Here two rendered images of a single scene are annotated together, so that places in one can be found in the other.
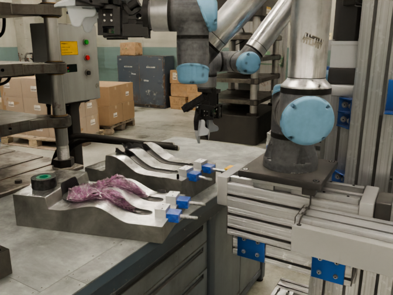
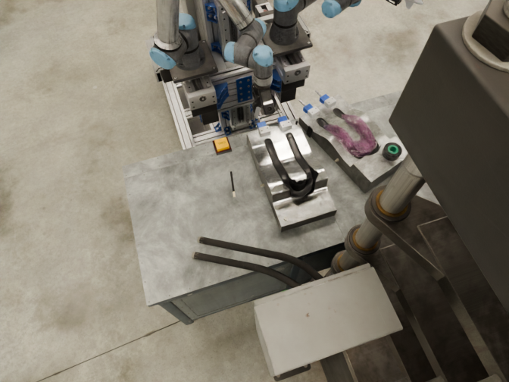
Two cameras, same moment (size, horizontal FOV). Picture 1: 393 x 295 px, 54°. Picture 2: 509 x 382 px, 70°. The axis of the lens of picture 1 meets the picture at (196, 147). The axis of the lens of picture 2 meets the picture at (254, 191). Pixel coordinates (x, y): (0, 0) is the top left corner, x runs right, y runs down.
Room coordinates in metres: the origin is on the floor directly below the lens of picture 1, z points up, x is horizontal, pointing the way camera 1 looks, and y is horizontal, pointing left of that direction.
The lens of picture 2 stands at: (2.31, 0.66, 2.33)
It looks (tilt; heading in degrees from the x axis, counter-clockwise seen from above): 63 degrees down; 223
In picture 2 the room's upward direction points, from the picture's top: 2 degrees counter-clockwise
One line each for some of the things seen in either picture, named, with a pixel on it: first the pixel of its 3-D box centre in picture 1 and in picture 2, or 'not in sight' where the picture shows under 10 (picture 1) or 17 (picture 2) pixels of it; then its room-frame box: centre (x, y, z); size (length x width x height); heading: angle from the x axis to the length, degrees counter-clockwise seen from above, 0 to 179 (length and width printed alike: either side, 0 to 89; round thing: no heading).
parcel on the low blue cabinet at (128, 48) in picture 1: (131, 48); not in sight; (8.89, 1.45, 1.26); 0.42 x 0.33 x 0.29; 64
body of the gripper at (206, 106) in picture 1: (208, 103); (262, 89); (1.48, -0.05, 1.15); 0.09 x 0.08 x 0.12; 59
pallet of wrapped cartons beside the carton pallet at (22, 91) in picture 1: (51, 109); not in sight; (5.47, 2.07, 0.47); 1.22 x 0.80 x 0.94; 68
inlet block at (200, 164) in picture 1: (210, 168); (261, 125); (1.47, -0.06, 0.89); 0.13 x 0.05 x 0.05; 59
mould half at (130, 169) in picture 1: (149, 166); (289, 170); (1.57, 0.20, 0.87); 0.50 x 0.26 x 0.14; 59
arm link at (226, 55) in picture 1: (233, 61); (241, 51); (1.49, -0.14, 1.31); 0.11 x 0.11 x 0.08; 16
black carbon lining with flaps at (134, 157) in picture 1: (150, 156); (291, 161); (1.55, 0.19, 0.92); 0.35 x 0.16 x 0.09; 59
